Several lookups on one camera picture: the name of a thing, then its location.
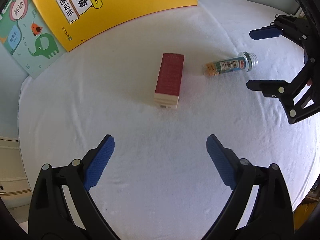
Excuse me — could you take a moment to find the clear labelled plastic bottle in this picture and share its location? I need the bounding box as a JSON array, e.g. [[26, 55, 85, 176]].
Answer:
[[202, 51, 258, 77]]

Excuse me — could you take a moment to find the red and cream box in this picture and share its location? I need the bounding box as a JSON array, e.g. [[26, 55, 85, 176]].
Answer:
[[153, 53, 184, 109]]

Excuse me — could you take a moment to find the green elephant children's book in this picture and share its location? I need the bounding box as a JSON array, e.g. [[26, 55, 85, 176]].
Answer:
[[1, 0, 66, 78]]

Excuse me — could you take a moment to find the yellow children's book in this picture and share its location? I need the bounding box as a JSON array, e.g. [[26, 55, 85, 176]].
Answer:
[[32, 0, 197, 51]]

